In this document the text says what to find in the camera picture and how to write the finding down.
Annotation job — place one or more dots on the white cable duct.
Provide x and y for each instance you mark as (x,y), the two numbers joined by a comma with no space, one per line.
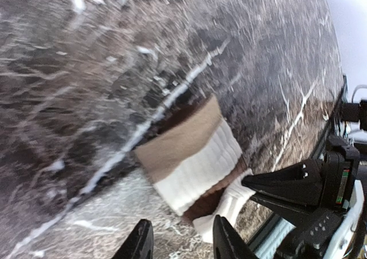
(267,248)

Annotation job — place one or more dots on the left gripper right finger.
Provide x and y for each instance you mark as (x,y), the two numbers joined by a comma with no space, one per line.
(227,243)

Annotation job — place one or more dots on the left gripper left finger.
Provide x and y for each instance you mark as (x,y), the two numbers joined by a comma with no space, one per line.
(139,244)

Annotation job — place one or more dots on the cream brown sock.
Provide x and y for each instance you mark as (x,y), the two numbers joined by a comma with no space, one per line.
(196,165)

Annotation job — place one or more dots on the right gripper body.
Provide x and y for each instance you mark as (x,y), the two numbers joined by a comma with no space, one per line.
(339,172)

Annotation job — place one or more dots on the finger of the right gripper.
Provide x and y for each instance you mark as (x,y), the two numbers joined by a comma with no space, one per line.
(300,183)
(296,208)

